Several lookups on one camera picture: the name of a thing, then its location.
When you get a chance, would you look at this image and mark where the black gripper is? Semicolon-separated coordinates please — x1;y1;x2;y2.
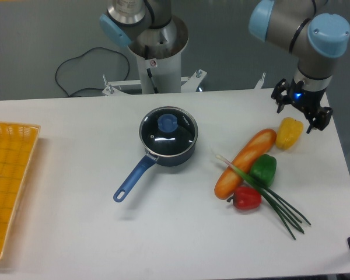
271;76;333;134

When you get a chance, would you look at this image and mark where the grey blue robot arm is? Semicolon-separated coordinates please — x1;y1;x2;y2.
99;1;350;130

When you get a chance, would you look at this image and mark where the yellow bell pepper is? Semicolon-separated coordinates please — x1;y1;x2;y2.
275;117;304;150

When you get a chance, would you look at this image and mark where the baguette bread loaf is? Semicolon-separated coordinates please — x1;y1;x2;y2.
214;128;277;200

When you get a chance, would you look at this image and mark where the green bell pepper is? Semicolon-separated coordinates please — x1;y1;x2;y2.
249;154;277;187

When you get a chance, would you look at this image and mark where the green spring onion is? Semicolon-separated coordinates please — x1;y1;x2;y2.
215;154;312;240

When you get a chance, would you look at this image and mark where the red bell pepper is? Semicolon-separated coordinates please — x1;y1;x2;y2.
226;186;262;211

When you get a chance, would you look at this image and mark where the yellow woven basket tray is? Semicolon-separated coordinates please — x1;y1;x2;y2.
0;122;41;260

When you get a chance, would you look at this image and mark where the white metal base frame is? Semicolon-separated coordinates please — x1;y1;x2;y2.
101;69;267;96

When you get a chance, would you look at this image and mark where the blue saucepan with handle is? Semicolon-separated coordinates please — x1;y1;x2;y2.
113;139;196;202

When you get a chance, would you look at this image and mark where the black floor cable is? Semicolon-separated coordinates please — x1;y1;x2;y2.
55;47;131;98

